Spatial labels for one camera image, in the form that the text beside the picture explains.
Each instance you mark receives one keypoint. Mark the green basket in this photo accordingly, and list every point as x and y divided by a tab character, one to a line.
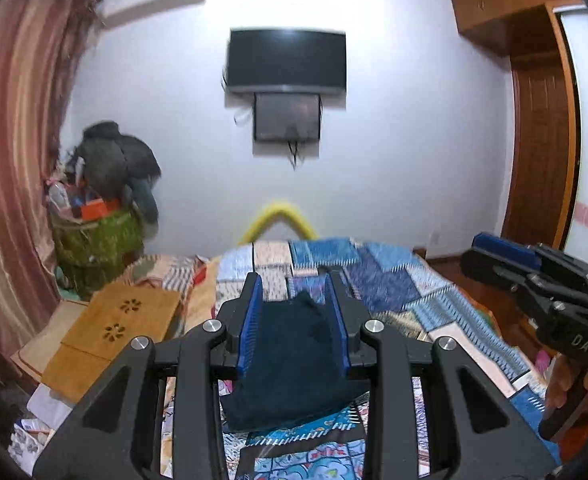
99	245

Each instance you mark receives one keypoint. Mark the black wall television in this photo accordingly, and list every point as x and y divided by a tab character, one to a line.
286	60

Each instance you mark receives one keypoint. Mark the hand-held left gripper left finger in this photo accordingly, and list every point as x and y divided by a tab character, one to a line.
251	325

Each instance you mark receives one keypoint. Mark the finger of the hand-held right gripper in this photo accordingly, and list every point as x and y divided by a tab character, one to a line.
494	270
504	246

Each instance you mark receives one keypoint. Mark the striped pink curtain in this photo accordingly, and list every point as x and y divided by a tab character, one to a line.
14	135

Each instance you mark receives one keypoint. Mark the orange box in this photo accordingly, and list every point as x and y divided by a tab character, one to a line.
99	209

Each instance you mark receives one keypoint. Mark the dark grey jacket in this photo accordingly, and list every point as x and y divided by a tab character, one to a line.
114	160

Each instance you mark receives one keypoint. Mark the grey wall box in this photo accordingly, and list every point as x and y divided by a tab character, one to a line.
286	117

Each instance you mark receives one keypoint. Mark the wooden lap table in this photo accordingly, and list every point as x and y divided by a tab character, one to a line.
119	320

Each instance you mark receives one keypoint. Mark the blue patchwork quilt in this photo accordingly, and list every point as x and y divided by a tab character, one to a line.
389	275

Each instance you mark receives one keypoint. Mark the person's right hand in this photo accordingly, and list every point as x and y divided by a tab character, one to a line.
556	385

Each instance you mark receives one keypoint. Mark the yellow curved bar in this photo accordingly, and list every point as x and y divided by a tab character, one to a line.
279	212

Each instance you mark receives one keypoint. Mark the brown wooden door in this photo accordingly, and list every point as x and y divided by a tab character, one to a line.
539	160

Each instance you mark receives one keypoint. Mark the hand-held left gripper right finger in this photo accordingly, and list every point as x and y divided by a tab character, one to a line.
337	322

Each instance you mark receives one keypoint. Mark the dark teal pants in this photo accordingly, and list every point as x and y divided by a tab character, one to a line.
289	360

